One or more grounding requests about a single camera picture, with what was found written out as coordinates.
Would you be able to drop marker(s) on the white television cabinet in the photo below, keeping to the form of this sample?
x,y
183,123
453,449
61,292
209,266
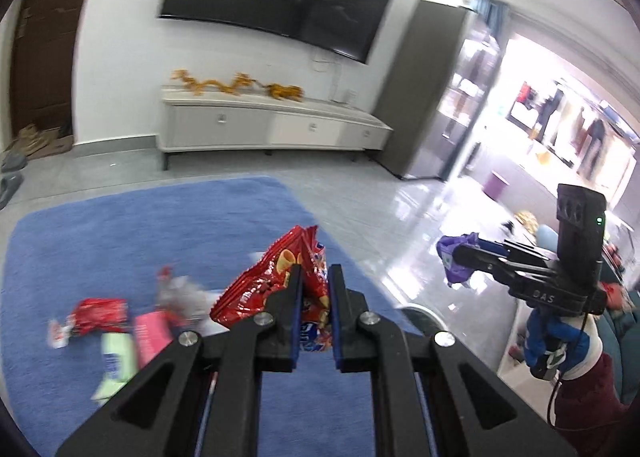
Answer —
x,y
260,124

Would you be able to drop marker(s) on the row of hanging clothes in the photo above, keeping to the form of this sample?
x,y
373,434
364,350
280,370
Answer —
x,y
565,122

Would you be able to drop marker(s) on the red and white snack wrapper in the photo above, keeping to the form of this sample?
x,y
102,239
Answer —
x,y
92,317

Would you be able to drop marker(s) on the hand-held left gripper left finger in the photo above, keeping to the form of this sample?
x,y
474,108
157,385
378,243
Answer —
x,y
298,309

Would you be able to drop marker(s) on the teal sofa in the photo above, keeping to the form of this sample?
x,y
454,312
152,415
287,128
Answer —
x,y
620,337

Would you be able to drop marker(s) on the gold dragon ornament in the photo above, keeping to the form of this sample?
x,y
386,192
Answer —
x,y
235,84

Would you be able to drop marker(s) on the brown door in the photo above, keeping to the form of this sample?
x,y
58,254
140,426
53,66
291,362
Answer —
x,y
55,32

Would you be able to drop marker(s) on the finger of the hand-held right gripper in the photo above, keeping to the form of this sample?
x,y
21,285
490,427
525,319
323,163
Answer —
x,y
520,249
487,262

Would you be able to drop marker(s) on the tall grey cabinet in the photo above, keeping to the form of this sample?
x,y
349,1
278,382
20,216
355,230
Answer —
x,y
425,92

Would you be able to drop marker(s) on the grey slippers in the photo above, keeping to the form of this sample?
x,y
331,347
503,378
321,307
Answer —
x,y
11,172

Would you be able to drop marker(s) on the person's right forearm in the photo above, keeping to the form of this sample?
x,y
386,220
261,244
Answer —
x,y
595,407

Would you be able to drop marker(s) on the green and white packet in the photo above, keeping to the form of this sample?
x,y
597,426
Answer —
x,y
115,364

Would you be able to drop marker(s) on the blue curtain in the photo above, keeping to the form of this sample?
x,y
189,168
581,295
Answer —
x,y
492,12

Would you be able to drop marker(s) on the cardboard pile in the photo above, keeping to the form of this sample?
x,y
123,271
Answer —
x,y
42,139

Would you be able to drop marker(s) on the white round bin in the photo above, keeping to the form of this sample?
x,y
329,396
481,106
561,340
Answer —
x,y
422,317

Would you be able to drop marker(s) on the grey wrapper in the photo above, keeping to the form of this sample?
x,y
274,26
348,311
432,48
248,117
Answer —
x,y
182,299

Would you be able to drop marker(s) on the purple stool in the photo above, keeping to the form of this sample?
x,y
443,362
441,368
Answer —
x,y
496,185

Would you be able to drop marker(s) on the pink packet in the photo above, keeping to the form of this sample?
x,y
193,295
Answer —
x,y
150,337

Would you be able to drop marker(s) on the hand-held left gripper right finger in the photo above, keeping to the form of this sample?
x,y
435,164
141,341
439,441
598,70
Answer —
x,y
335,317

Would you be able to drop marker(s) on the yellow floor object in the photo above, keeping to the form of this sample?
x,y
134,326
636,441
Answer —
x,y
525,219

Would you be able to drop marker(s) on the blue rug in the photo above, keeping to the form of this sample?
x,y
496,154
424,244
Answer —
x,y
100,247

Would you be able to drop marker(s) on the person's right hand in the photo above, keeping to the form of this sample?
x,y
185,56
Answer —
x,y
547,342

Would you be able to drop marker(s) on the red chip bag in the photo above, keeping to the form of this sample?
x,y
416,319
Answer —
x,y
265,282

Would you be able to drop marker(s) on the purple wrapper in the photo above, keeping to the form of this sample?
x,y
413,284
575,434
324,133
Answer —
x,y
457,252

